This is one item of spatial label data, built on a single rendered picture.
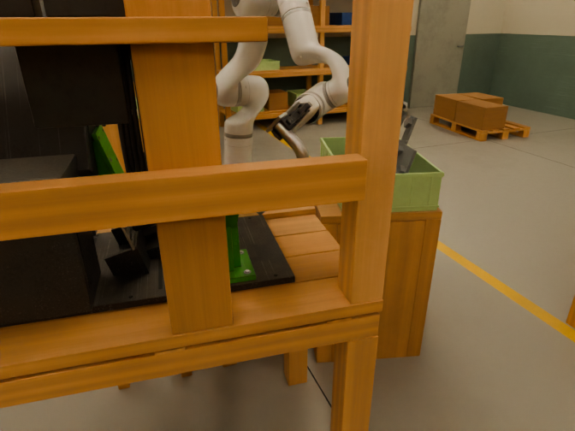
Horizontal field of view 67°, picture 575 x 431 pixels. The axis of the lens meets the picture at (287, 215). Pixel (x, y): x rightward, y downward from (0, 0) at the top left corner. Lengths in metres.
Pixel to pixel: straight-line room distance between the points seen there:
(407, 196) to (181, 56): 1.26
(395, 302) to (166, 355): 1.27
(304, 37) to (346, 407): 1.06
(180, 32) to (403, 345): 1.85
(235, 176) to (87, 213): 0.27
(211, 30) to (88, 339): 0.72
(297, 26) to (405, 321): 1.43
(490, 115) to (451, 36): 2.69
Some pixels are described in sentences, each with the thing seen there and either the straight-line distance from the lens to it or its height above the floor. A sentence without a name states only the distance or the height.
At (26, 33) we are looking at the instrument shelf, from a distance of 0.81.
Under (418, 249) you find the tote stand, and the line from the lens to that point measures 1.98.
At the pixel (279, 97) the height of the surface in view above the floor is 0.44.
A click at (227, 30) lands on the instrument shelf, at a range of 0.79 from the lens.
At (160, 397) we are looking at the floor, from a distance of 2.17.
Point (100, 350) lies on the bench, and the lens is 1.07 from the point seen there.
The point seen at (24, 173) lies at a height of 1.24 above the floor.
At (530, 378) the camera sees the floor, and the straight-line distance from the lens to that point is 2.44.
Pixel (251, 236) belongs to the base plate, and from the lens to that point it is 1.39.
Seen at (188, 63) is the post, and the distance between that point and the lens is 0.83.
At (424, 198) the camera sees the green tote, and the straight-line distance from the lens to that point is 1.90.
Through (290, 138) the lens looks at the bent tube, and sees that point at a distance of 1.06.
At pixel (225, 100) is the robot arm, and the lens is 1.74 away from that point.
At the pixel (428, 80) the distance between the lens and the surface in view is 8.64.
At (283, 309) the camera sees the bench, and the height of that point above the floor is 0.88.
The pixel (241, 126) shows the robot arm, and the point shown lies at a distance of 1.78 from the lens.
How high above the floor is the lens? 1.54
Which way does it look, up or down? 25 degrees down
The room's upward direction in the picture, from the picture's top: straight up
